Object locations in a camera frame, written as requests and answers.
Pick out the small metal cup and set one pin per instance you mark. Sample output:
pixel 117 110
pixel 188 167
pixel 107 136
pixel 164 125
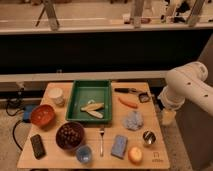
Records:
pixel 149 138

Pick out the blue sponge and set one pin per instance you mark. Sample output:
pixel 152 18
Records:
pixel 119 146

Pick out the yellow apple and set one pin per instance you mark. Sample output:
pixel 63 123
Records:
pixel 135 155

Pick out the white paper cup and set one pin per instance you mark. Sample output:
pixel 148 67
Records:
pixel 56 95

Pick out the blue box on floor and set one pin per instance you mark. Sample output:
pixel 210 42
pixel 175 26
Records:
pixel 27 112

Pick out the green plastic tray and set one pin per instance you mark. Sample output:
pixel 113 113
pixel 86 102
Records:
pixel 86 92

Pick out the orange bowl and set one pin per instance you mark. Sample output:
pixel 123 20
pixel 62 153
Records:
pixel 42 115

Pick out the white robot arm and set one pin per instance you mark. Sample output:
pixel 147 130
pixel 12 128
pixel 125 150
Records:
pixel 187 82

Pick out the blue plastic cup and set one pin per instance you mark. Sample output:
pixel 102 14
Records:
pixel 84 154

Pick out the black eraser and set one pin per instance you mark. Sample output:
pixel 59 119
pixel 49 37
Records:
pixel 38 147

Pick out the dark bowl of nuts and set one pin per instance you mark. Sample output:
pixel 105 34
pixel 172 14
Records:
pixel 70 136

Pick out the crumpled blue cloth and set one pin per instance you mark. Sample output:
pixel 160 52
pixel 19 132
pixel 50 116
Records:
pixel 133 121

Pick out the metal fork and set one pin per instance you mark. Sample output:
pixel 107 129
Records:
pixel 102 132

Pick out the orange carrot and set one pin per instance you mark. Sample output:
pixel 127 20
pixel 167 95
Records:
pixel 128 103

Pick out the pale corn cob piece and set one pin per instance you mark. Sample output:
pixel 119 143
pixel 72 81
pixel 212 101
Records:
pixel 95 114

